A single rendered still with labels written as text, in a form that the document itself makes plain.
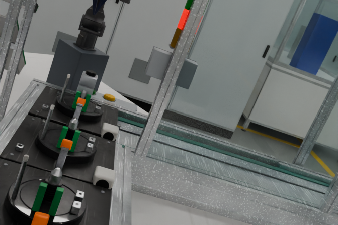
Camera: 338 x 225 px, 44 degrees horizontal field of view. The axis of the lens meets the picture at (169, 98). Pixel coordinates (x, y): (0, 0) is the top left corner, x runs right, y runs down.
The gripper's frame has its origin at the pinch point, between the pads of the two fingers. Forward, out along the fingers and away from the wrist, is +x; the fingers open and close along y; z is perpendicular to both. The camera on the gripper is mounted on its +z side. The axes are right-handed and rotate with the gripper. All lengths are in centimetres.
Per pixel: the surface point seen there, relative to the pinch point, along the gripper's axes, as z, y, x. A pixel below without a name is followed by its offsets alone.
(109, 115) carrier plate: 16.3, 14.3, 28.5
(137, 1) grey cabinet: -281, 24, 19
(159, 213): 44, 33, 39
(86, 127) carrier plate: 30.1, 8.5, 28.5
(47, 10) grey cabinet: -280, -55, 57
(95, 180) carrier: 57, 13, 28
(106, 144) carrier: 37.0, 14.8, 28.4
